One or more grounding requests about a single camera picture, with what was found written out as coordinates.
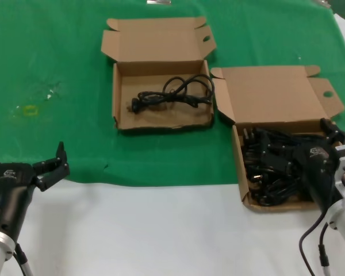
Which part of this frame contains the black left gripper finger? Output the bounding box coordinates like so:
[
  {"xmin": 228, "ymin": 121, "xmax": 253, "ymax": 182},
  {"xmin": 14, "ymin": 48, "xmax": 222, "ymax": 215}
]
[{"xmin": 31, "ymin": 140, "xmax": 71, "ymax": 193}]

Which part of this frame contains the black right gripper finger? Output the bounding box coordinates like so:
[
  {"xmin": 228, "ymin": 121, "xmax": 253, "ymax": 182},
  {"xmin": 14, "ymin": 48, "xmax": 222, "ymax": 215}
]
[
  {"xmin": 257, "ymin": 135, "xmax": 300, "ymax": 175},
  {"xmin": 313, "ymin": 118, "xmax": 345, "ymax": 148}
]

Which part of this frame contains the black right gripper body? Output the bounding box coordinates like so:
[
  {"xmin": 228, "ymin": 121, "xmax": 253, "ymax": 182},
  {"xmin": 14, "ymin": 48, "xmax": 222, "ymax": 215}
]
[{"xmin": 293, "ymin": 142, "xmax": 342, "ymax": 214}]

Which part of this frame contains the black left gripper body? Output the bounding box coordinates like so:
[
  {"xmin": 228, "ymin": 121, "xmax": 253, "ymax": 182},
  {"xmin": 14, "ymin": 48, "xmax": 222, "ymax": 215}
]
[{"xmin": 0, "ymin": 162, "xmax": 38, "ymax": 242}]

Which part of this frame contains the open cardboard box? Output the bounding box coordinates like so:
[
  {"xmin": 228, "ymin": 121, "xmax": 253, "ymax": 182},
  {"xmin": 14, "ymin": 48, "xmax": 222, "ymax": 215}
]
[{"xmin": 210, "ymin": 64, "xmax": 345, "ymax": 214}]

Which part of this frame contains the cardboard box with torn rim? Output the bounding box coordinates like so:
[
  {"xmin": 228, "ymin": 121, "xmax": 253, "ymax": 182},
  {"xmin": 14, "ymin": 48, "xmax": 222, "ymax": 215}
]
[{"xmin": 100, "ymin": 16, "xmax": 218, "ymax": 133}]

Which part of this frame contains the green tablecloth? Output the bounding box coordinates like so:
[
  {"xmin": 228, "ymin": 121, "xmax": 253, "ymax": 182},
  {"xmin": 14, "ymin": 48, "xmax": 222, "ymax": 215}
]
[{"xmin": 0, "ymin": 0, "xmax": 345, "ymax": 190}]

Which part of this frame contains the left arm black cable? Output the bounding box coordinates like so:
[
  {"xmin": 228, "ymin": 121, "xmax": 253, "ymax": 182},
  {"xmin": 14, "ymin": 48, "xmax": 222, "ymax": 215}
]
[{"xmin": 13, "ymin": 243, "xmax": 34, "ymax": 276}]

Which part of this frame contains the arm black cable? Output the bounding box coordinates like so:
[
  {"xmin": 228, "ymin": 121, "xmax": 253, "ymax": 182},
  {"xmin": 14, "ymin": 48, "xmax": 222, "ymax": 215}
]
[
  {"xmin": 13, "ymin": 243, "xmax": 34, "ymax": 276},
  {"xmin": 297, "ymin": 211, "xmax": 333, "ymax": 276}
]

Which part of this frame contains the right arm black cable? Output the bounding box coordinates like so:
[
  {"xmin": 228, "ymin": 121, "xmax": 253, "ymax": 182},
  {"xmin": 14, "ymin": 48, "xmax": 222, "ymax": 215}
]
[{"xmin": 297, "ymin": 211, "xmax": 333, "ymax": 276}]

